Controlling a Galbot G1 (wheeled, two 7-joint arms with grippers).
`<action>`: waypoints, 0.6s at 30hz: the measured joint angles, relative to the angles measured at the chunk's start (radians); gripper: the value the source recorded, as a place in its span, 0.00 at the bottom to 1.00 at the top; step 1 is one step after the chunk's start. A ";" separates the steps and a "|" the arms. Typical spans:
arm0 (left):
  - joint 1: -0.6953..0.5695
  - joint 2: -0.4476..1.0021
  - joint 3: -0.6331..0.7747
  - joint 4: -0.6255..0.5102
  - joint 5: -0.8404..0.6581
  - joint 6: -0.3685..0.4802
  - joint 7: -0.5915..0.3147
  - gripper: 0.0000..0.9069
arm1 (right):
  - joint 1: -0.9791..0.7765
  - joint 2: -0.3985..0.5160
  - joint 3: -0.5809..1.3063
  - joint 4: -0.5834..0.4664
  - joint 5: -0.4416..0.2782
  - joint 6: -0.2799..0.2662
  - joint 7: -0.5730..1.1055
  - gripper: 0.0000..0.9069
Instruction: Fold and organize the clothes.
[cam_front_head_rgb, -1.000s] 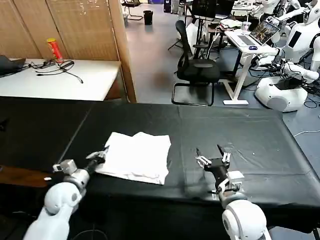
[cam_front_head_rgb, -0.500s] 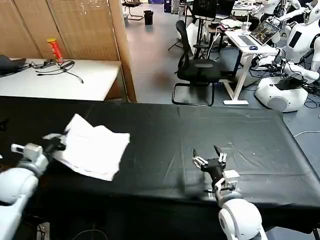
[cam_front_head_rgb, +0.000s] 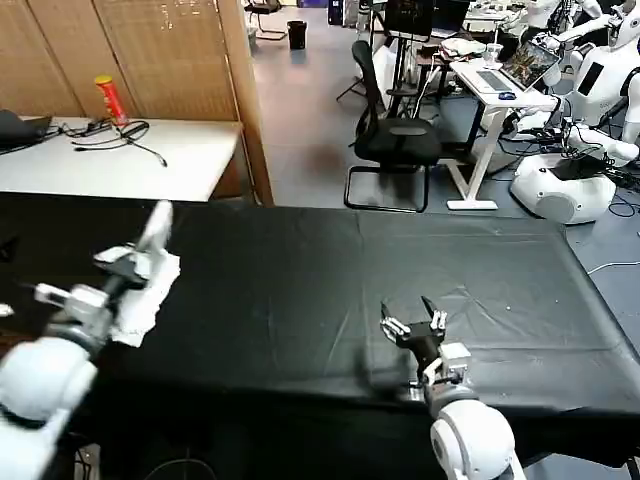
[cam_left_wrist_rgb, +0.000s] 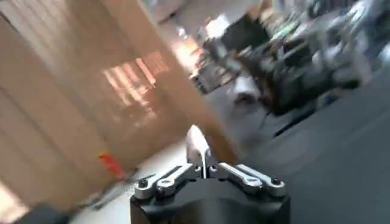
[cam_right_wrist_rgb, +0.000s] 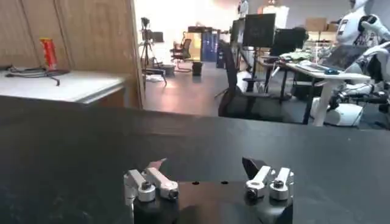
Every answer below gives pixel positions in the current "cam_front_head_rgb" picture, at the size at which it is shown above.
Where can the pile of folded cloths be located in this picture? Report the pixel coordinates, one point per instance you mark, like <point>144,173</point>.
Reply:
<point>462,47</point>

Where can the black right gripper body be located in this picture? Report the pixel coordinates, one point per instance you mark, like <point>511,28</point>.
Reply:
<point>424,342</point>

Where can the black office chair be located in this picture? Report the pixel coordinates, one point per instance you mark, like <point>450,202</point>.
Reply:
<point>397,140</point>

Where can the black trash bin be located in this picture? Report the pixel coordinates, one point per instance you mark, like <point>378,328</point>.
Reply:
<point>297,34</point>

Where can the white desk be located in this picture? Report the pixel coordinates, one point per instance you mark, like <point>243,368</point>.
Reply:
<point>527,100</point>

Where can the dark computer mouse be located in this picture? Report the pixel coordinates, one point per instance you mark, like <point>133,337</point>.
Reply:
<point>507,95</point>

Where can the silver open laptop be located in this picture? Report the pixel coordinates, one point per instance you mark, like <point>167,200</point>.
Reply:
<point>530,62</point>

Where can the black bag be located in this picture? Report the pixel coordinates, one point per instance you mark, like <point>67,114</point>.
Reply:
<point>20,129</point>

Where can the black cantilever chair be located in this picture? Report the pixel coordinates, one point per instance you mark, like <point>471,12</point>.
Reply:
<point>261,7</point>

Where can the wooden folding screen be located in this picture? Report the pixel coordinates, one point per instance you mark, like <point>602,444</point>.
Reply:
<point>165,60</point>

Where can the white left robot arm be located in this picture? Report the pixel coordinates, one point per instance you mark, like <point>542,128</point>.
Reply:
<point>40,375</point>

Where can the white humanoid robot with base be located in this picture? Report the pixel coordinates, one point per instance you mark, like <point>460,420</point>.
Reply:
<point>562,190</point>

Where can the black open laptop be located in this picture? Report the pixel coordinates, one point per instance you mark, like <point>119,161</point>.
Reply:
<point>450,15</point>

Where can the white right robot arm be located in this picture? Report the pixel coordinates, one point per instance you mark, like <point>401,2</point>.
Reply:
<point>470,435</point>

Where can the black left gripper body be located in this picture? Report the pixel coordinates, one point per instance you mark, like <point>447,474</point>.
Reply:
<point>122,277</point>

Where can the red chips can yellow lid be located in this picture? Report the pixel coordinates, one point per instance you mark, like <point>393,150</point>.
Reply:
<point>111,100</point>

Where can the clear plastic cup with straw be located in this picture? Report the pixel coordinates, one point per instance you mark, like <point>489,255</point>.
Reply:
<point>492,55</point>

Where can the white side table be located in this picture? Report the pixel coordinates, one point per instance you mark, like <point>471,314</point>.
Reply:
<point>125,170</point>

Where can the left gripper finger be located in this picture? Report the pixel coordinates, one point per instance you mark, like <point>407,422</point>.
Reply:
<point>114,254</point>

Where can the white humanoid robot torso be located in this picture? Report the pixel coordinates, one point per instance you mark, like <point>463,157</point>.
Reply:
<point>545,12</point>

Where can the white shirt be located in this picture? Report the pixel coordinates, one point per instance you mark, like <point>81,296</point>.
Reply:
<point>145,305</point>

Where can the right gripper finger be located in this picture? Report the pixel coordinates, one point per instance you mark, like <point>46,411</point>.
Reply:
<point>436,320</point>
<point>394,327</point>

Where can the black tablecloth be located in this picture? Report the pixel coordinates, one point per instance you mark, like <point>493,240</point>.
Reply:
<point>300,300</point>

